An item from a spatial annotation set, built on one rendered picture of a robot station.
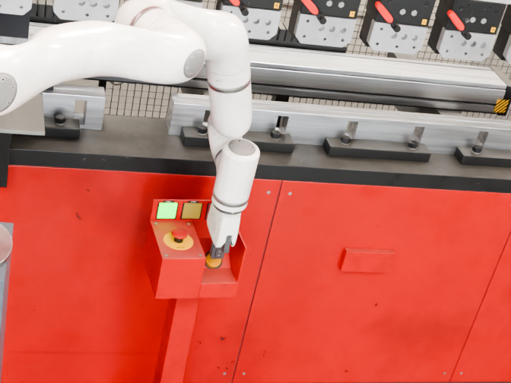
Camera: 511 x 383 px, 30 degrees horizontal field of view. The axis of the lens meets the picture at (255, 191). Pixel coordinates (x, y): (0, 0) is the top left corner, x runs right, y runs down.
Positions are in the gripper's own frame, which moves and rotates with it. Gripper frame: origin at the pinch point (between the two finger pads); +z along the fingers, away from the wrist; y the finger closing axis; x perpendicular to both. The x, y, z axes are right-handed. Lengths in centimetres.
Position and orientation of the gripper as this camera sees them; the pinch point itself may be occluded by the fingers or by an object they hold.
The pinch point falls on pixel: (217, 250)
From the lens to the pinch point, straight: 230.9
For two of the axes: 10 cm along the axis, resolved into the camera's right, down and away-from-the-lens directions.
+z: -1.9, 7.6, 6.2
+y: 2.6, 6.5, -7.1
